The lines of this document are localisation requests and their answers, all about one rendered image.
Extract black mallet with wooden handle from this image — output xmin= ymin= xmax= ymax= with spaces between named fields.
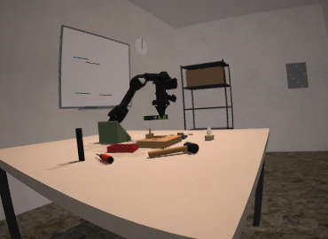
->
xmin=148 ymin=142 xmax=199 ymax=158

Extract black spring clamp with green grips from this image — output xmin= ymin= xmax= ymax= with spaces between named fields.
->
xmin=144 ymin=115 xmax=168 ymax=120

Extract light brown wooden board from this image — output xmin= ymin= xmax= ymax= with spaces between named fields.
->
xmin=137 ymin=135 xmax=182 ymax=149

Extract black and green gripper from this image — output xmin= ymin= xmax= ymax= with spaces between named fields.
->
xmin=152 ymin=90 xmax=170 ymax=118

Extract red tray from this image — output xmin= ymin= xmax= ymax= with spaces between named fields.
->
xmin=106 ymin=143 xmax=138 ymax=152

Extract black flat bar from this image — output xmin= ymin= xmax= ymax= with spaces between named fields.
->
xmin=75 ymin=128 xmax=85 ymax=161

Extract red-handled screwdriver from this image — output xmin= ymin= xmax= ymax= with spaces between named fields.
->
xmin=97 ymin=154 xmax=113 ymax=164

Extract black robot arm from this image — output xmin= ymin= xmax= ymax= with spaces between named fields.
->
xmin=108 ymin=72 xmax=177 ymax=123

